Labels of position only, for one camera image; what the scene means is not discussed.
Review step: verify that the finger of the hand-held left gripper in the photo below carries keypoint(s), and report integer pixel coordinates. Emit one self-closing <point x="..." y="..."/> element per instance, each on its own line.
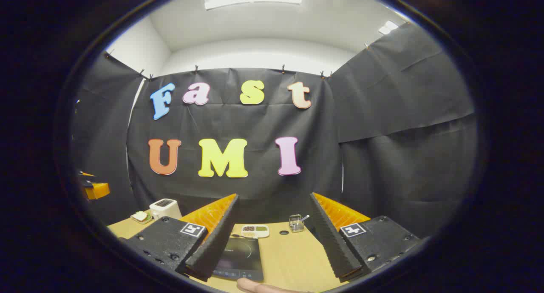
<point x="98" y="191"/>

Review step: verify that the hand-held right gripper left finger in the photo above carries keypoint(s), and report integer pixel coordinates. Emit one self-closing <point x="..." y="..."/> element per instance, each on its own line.
<point x="214" y="246"/>

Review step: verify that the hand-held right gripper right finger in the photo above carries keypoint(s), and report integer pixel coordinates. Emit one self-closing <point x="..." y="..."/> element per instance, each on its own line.
<point x="331" y="242"/>

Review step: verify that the black induction cooktop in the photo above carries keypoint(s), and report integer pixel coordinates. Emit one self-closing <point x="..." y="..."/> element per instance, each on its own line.
<point x="242" y="254"/>

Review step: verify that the metal spoon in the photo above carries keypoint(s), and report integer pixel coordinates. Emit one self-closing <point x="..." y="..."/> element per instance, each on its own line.
<point x="304" y="218"/>

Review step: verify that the white divided seasoning dish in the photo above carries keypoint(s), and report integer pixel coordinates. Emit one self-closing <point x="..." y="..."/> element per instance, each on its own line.
<point x="255" y="231"/>

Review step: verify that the sandwich with lettuce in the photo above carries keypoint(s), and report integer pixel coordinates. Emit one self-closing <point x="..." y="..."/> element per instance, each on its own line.
<point x="140" y="216"/>

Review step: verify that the white rectangular plate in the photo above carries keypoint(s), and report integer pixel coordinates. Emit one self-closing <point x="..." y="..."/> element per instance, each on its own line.
<point x="148" y="220"/>

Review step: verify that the white toaster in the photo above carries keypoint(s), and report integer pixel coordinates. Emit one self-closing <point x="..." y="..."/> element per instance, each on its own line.
<point x="165" y="209"/>

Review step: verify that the black backdrop cloth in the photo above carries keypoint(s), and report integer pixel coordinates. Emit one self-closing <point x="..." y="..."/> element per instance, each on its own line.
<point x="255" y="123"/>

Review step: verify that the small ceiling light panel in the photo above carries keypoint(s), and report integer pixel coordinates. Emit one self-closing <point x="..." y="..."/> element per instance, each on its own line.
<point x="388" y="27"/>

